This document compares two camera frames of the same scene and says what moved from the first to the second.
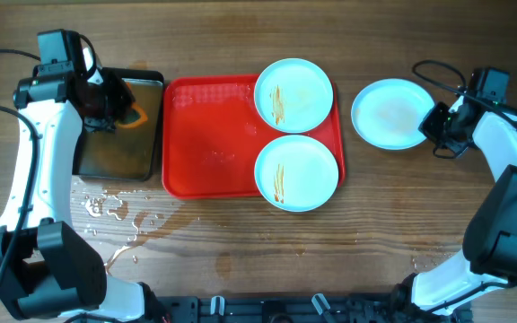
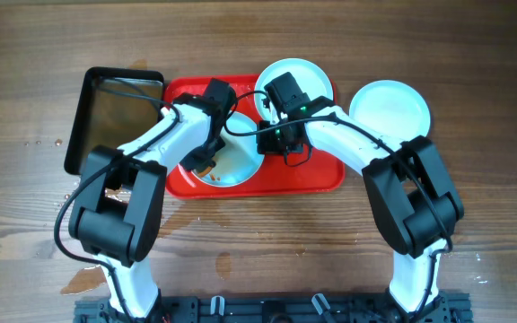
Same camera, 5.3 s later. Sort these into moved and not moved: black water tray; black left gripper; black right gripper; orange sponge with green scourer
Moved: black right gripper; black left gripper; orange sponge with green scourer
Not moved: black water tray
